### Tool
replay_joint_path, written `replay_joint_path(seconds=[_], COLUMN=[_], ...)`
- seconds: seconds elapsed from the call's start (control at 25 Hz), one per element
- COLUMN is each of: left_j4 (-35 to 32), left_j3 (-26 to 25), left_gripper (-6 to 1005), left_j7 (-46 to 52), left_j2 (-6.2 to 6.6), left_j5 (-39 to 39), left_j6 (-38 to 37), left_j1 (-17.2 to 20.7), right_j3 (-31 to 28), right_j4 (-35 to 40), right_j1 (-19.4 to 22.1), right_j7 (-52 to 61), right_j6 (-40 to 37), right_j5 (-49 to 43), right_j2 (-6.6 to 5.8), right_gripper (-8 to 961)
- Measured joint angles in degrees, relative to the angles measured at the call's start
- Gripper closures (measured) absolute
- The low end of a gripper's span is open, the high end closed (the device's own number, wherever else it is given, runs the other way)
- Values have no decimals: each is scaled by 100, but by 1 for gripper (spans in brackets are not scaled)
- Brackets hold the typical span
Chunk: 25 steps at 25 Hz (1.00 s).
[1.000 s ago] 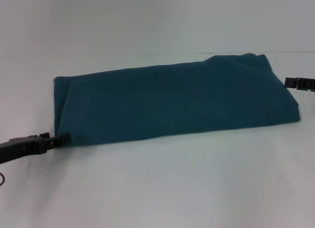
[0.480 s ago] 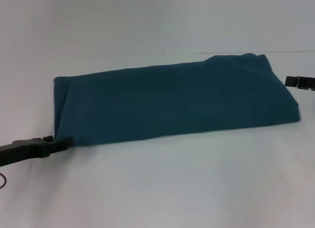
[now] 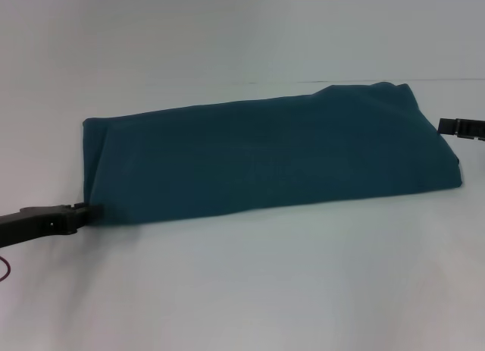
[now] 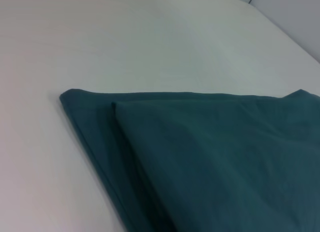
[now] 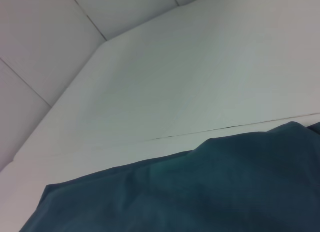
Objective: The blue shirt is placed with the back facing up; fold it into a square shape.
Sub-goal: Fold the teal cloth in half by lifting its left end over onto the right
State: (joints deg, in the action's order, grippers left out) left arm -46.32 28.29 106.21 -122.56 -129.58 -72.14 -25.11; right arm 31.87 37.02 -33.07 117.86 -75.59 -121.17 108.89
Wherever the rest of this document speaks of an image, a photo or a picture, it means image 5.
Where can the teal shirt with white print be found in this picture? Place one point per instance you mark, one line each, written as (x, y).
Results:
(200, 187)

